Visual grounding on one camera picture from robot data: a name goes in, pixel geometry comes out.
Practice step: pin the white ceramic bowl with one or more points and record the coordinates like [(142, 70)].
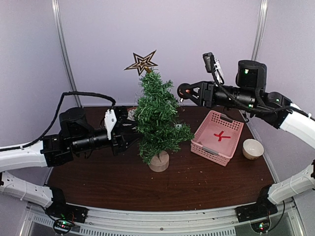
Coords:
[(252, 149)]

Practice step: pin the red ribbon ornament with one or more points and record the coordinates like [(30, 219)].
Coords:
[(220, 136)]

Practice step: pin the small green christmas tree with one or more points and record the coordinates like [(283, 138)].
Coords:
[(156, 114)]

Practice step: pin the aluminium front rail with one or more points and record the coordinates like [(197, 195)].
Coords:
[(221, 221)]

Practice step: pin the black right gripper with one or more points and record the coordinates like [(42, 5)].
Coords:
[(206, 93)]

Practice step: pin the gold star ornament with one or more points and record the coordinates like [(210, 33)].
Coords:
[(141, 62)]

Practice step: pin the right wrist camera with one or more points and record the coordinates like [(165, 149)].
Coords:
[(213, 67)]

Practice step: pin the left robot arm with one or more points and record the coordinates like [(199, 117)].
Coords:
[(76, 136)]

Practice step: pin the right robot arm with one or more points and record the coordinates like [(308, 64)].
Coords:
[(250, 96)]

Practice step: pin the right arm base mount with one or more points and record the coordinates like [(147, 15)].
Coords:
[(258, 212)]

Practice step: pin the pink perforated plastic basket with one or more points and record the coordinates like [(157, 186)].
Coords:
[(206, 145)]

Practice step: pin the floral patterned ceramic plate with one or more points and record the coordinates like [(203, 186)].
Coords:
[(131, 113)]

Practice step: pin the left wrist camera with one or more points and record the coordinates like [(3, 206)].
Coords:
[(109, 122)]

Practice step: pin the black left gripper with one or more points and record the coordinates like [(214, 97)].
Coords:
[(120, 141)]

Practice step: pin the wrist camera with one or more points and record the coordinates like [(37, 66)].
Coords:
[(109, 122), (213, 67)]

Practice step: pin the red christmas ball ornament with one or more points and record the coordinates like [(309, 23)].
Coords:
[(183, 92)]

